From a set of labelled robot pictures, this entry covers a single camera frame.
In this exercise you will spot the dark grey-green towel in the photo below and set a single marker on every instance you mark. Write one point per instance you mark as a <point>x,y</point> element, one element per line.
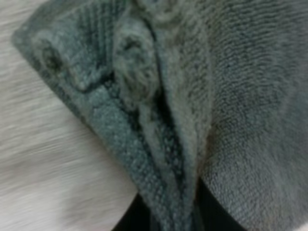
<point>216,96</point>

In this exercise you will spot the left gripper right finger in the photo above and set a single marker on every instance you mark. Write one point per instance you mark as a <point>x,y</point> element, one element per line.
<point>214,214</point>

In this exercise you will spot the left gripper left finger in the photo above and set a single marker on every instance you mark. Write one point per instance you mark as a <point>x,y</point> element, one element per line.
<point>137,216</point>

